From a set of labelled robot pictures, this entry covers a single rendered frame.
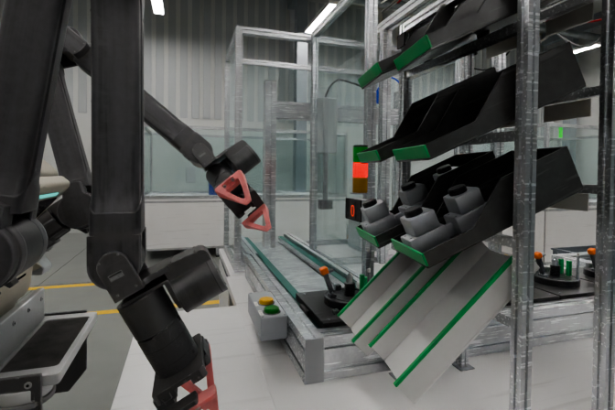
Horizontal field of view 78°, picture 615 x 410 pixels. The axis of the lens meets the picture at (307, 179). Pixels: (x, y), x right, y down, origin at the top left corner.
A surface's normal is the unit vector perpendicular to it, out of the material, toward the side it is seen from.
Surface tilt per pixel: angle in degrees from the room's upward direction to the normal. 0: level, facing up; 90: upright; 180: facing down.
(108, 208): 75
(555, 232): 90
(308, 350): 90
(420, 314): 90
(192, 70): 90
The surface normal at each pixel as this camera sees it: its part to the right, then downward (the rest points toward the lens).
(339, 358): 0.30, 0.02
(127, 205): 0.35, -0.20
